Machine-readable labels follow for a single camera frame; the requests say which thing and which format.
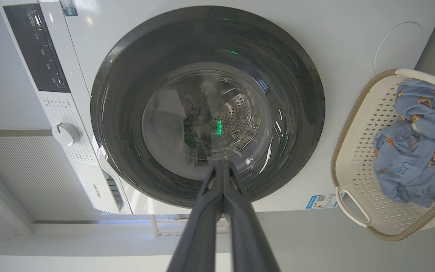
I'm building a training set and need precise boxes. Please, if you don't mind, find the white detergent drawer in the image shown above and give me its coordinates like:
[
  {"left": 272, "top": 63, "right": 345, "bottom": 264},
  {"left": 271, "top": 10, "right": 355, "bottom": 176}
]
[{"left": 76, "top": 162, "right": 131, "bottom": 214}]

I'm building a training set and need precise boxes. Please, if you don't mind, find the black control display panel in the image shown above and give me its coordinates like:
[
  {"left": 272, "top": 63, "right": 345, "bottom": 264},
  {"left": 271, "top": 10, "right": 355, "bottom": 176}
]
[{"left": 3, "top": 3, "right": 71, "bottom": 93}]

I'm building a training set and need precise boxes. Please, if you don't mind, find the white front-load washing machine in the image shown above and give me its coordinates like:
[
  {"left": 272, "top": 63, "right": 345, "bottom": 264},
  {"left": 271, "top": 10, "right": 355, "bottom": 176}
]
[{"left": 0, "top": 0, "right": 435, "bottom": 216}]

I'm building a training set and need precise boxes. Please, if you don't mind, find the dark round washer door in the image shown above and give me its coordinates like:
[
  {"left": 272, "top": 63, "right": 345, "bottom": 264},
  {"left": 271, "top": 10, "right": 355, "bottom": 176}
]
[{"left": 90, "top": 6, "right": 325, "bottom": 209}]

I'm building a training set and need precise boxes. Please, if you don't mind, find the round white filter cover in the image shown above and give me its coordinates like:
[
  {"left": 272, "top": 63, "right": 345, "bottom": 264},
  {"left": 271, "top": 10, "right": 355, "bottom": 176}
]
[{"left": 373, "top": 22, "right": 424, "bottom": 76}]

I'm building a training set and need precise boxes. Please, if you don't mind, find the cream perforated laundry basket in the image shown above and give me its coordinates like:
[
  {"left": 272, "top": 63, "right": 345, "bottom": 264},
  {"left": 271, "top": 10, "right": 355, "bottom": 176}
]
[{"left": 331, "top": 69, "right": 435, "bottom": 241}]

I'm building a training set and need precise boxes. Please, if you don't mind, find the dark QR code sticker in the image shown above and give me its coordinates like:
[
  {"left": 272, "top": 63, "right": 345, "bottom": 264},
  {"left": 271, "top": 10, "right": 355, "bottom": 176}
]
[{"left": 60, "top": 0, "right": 78, "bottom": 17}]

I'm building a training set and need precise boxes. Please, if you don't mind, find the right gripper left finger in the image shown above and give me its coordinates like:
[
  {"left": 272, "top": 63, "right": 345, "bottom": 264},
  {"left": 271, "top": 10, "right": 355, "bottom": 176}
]
[{"left": 167, "top": 162, "right": 224, "bottom": 272}]

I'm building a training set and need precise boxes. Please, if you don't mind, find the white control knob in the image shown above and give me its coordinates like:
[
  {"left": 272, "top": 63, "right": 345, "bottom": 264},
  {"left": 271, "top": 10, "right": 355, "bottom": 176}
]
[{"left": 52, "top": 122, "right": 81, "bottom": 147}]

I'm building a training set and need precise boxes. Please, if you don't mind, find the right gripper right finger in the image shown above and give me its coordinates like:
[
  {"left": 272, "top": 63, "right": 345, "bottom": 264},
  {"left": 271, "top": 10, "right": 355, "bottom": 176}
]
[{"left": 223, "top": 162, "right": 280, "bottom": 272}]

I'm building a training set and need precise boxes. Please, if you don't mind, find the blue energy label sticker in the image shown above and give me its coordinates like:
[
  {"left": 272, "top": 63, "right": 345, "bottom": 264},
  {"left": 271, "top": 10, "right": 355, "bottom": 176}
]
[{"left": 306, "top": 194, "right": 339, "bottom": 209}]

